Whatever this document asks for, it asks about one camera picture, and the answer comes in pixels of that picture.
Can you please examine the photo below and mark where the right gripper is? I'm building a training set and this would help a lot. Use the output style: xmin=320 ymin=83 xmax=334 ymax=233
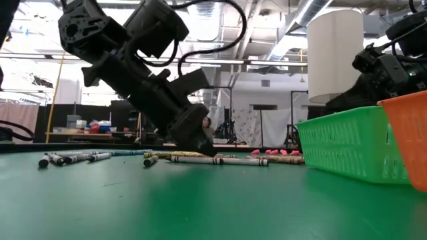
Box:
xmin=325 ymin=43 xmax=427 ymax=114

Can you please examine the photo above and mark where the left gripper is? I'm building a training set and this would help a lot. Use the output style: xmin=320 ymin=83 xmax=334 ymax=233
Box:
xmin=81 ymin=49 xmax=218 ymax=157

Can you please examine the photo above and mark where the brown crayon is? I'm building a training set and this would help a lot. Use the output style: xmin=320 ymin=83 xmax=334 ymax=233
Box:
xmin=246 ymin=155 xmax=303 ymax=161
xmin=263 ymin=157 xmax=306 ymax=165

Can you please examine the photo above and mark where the person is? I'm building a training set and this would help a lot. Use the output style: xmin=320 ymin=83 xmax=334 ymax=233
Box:
xmin=201 ymin=116 xmax=214 ymax=139

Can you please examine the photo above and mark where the wooden background table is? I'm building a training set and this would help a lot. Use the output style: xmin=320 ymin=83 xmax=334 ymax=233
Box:
xmin=213 ymin=143 xmax=250 ymax=149

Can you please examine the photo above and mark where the green plastic basket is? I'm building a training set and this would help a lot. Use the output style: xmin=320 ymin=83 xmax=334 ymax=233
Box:
xmin=295 ymin=105 xmax=412 ymax=185

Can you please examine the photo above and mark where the white shade wooden base lamp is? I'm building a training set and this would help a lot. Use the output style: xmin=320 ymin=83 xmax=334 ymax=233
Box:
xmin=306 ymin=9 xmax=365 ymax=105

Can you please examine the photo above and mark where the patterned white sheet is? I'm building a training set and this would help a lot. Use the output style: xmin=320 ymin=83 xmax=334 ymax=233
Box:
xmin=232 ymin=108 xmax=263 ymax=147

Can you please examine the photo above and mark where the orange plastic basket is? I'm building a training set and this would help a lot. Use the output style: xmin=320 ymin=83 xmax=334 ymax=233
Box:
xmin=376 ymin=89 xmax=427 ymax=193

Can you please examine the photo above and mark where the blue crayon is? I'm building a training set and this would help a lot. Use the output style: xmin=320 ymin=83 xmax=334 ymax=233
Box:
xmin=99 ymin=149 xmax=153 ymax=157

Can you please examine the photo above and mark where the green table mat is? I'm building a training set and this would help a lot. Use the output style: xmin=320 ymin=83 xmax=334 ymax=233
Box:
xmin=0 ymin=148 xmax=427 ymax=240

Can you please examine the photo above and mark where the plain white sheet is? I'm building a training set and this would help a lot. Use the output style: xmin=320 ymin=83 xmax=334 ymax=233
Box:
xmin=261 ymin=108 xmax=310 ymax=147

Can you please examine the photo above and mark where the long ceiling light bar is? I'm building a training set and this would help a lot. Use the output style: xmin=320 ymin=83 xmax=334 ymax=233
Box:
xmin=0 ymin=53 xmax=308 ymax=67

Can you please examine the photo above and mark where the wooden workbench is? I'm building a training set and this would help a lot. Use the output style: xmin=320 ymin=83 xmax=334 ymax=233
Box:
xmin=45 ymin=131 xmax=141 ymax=144

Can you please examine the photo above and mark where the gray storage bin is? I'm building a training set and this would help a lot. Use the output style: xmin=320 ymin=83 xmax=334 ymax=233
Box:
xmin=65 ymin=114 xmax=82 ymax=129

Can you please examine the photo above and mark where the pink curtain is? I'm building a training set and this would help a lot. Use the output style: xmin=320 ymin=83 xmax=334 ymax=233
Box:
xmin=0 ymin=101 xmax=40 ymax=144

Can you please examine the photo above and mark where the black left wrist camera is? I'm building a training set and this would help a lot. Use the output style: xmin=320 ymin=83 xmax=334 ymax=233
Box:
xmin=168 ymin=68 xmax=211 ymax=101

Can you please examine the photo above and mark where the silver ventilation duct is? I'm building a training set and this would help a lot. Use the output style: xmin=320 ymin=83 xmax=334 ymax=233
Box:
xmin=185 ymin=0 xmax=223 ymax=104
xmin=266 ymin=0 xmax=334 ymax=63

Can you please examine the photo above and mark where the black partition wall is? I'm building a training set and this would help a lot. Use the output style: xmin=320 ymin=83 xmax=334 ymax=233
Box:
xmin=35 ymin=99 xmax=167 ymax=144

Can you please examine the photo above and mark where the yellow power cable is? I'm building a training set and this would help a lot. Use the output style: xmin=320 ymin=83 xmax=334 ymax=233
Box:
xmin=45 ymin=51 xmax=66 ymax=144

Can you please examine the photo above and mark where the thick black cable loop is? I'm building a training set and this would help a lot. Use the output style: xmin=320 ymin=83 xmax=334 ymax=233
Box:
xmin=0 ymin=119 xmax=36 ymax=143

